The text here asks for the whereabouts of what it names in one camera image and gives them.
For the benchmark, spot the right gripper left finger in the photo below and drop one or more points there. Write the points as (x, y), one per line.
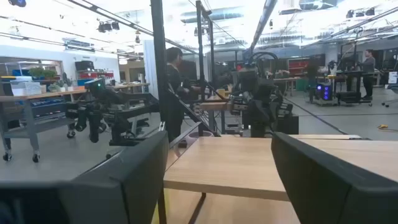
(140, 174)

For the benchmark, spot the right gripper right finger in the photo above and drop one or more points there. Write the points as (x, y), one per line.
(317, 186)

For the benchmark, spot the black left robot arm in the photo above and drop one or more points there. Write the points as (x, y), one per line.
(262, 74)

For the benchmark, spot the black neighbouring robot arm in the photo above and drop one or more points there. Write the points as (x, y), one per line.
(99, 109)

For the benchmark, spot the red storage shelf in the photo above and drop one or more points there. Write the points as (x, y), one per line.
(298, 66)

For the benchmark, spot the wooden shelf with black legs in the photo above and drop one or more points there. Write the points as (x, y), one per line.
(230, 165)

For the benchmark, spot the computer tower with blue lights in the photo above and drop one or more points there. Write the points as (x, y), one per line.
(324, 91)

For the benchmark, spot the person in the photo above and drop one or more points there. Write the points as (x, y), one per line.
(368, 74)
(174, 93)

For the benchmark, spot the black robot workstation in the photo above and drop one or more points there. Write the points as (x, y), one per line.
(349, 81)

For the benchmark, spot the grey wheeled workbench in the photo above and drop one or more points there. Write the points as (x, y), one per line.
(28, 115)

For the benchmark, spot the green potted plants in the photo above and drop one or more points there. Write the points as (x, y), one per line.
(43, 73)

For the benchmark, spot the white storage box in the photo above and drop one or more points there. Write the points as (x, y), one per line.
(26, 88)

